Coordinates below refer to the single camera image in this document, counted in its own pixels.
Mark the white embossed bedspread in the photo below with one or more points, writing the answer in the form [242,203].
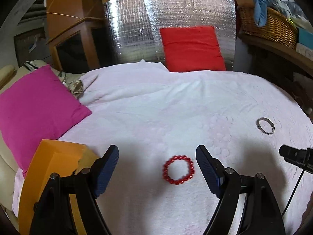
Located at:
[159,107]

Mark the clear plastic bag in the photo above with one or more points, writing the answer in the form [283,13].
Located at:
[292,9]

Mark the magenta pillow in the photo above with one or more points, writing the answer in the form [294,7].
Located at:
[36,107]

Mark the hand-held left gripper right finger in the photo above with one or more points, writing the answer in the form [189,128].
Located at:
[207,167]

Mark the silver foil panel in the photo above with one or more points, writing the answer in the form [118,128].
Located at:
[132,29]

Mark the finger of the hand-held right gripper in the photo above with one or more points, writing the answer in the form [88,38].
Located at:
[293,154]

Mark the light blue cloth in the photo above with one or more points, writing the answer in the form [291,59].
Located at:
[261,7]

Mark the patterned beige cloth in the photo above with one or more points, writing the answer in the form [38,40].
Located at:
[75,88]

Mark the wooden cabinet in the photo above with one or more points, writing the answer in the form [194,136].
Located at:
[68,24]

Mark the red cushion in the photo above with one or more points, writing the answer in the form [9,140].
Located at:
[193,49]

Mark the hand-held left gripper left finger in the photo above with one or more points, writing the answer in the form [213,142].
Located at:
[106,167]

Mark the orange box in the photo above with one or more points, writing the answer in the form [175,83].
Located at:
[53,156]

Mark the wicker basket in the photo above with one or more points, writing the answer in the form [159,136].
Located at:
[273,29]

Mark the blue box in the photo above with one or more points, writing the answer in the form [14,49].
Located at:
[305,34]

